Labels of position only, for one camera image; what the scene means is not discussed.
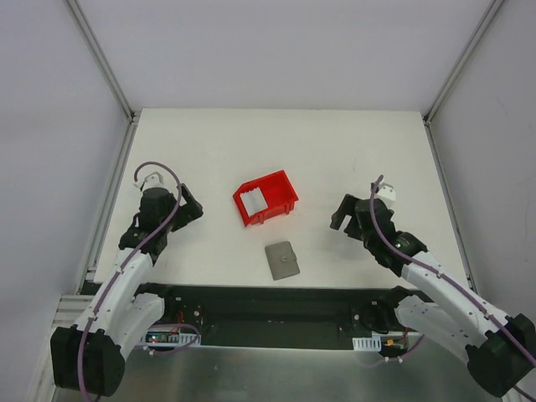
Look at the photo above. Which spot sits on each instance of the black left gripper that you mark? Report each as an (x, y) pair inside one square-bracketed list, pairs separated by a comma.
[(184, 208)]

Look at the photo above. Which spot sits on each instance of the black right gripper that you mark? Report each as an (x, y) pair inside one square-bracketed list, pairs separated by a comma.
[(347, 213)]

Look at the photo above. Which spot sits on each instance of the grey leather card holder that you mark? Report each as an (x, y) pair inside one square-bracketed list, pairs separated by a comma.
[(282, 260)]

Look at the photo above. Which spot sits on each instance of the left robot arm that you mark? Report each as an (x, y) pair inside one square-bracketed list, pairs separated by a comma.
[(90, 355)]

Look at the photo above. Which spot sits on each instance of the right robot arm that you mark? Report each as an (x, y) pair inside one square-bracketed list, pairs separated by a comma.
[(497, 348)]

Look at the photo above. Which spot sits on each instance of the red plastic card tray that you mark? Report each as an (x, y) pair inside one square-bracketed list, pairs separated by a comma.
[(265, 198)]

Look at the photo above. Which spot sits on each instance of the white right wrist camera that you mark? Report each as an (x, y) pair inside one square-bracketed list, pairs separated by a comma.
[(386, 194)]

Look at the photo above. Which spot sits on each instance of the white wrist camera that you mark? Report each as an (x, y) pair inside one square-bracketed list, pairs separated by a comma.
[(153, 180), (386, 194)]

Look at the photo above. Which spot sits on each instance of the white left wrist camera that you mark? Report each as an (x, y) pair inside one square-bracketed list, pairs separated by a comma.
[(153, 180)]

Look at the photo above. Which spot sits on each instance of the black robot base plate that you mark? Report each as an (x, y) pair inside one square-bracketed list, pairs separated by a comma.
[(277, 317)]

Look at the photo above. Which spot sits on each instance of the left table side rail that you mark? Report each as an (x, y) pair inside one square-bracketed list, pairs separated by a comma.
[(98, 234)]

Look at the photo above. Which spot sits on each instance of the table side rail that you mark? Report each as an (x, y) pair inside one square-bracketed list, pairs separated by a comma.
[(98, 234), (449, 205)]

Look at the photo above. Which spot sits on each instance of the left white cable duct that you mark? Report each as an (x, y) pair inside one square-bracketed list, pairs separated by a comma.
[(168, 340)]

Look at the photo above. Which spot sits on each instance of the white cable duct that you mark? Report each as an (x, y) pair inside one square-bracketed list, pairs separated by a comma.
[(168, 340), (370, 344)]

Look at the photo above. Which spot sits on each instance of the right white cable duct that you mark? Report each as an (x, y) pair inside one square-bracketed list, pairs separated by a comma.
[(370, 344)]

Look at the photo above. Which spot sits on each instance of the right table side rail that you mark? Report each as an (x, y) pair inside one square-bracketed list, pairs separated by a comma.
[(449, 205)]

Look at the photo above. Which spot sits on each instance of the horizontal aluminium extrusion rail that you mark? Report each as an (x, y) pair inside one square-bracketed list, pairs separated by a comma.
[(69, 309)]

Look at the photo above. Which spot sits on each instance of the right aluminium frame post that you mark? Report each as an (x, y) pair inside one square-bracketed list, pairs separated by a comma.
[(476, 38)]

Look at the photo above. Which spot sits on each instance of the aluminium frame post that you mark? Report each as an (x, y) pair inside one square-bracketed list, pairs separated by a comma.
[(97, 53), (476, 38)]

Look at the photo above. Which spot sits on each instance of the left aluminium frame post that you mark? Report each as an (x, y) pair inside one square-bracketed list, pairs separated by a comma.
[(97, 53)]

